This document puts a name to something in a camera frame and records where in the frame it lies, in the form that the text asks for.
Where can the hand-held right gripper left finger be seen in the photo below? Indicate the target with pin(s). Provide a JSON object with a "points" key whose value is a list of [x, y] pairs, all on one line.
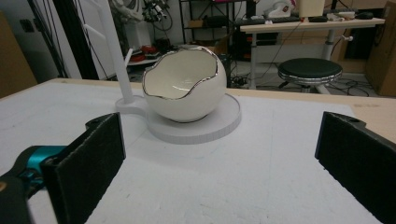
{"points": [[90, 174]]}

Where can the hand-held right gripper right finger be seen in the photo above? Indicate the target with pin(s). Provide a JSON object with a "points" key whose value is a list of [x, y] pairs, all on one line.
{"points": [[358, 161]]}

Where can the white eggshell-shaped ceramic bowl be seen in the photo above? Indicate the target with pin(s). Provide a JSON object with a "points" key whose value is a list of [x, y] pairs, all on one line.
{"points": [[183, 90]]}

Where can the black round stool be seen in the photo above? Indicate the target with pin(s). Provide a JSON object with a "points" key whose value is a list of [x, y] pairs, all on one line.
{"points": [[309, 73]]}

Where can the brown cardboard box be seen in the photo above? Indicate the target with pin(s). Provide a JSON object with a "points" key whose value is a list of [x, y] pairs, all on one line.
{"points": [[382, 53]]}

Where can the white foam table mat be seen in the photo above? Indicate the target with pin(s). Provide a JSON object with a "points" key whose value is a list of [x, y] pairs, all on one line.
{"points": [[218, 174]]}

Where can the black metal stand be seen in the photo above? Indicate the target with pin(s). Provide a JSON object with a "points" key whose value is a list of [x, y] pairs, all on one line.
{"points": [[74, 37]]}

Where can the brown wooden panel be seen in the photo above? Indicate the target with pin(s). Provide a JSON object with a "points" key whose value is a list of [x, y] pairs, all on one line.
{"points": [[14, 59]]}

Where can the wooden desk with white legs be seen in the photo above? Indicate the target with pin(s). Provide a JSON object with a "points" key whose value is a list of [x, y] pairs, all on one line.
{"points": [[311, 26]]}

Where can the black computer mouse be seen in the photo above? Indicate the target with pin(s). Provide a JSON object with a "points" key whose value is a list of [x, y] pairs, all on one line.
{"points": [[363, 15]]}

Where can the black keyboard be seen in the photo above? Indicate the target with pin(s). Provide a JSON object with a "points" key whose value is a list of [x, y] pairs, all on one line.
{"points": [[264, 20]]}

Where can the black metal shelf rack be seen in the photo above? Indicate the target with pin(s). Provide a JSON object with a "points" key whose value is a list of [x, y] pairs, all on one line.
{"points": [[205, 21]]}

